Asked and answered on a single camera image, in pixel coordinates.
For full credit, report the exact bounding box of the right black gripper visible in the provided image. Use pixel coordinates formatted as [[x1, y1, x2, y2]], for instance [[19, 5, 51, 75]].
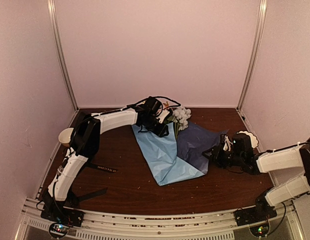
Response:
[[202, 145, 244, 169]]

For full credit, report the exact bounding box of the light blue flower stem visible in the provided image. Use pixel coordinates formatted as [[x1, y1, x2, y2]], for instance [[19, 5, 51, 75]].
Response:
[[172, 105, 191, 139]]

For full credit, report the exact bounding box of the blue wrapping paper sheet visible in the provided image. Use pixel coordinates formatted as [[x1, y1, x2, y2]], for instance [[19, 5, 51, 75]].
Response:
[[132, 122, 228, 186]]

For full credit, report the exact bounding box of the black ribbon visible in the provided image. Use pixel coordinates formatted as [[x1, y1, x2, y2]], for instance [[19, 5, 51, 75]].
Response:
[[65, 161, 118, 208]]

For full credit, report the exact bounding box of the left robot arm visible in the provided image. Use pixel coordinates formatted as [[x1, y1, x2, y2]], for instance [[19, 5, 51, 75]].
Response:
[[42, 96, 181, 222]]

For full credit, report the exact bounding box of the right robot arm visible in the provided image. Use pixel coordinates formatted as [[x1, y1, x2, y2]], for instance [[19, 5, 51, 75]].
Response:
[[202, 131, 310, 221]]

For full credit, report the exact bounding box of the scalloped white dish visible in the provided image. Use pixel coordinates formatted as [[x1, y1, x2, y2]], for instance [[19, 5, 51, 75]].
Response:
[[237, 130, 259, 149]]

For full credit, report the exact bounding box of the small white bowl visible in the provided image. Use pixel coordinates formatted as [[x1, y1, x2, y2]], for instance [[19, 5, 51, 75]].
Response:
[[58, 127, 74, 148]]

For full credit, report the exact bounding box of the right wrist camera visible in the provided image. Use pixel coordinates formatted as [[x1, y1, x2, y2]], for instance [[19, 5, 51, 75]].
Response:
[[220, 134, 233, 152]]

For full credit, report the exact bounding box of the aluminium front rail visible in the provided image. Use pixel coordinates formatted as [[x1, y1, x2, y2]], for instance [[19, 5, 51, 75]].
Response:
[[19, 196, 301, 240]]

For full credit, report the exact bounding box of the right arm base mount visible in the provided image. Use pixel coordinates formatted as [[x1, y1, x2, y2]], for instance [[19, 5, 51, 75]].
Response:
[[233, 199, 277, 238]]

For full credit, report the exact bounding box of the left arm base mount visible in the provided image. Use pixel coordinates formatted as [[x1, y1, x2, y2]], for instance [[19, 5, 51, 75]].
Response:
[[40, 207, 85, 239]]

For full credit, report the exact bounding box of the right aluminium frame post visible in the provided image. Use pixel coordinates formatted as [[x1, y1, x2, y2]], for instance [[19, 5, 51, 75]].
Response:
[[236, 0, 268, 112]]

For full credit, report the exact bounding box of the aluminium frame post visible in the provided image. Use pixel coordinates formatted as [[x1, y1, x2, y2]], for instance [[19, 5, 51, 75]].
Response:
[[236, 0, 268, 112], [47, 0, 79, 111]]

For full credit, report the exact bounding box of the left aluminium frame post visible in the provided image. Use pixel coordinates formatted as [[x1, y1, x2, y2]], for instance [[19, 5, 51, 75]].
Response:
[[47, 0, 79, 111]]

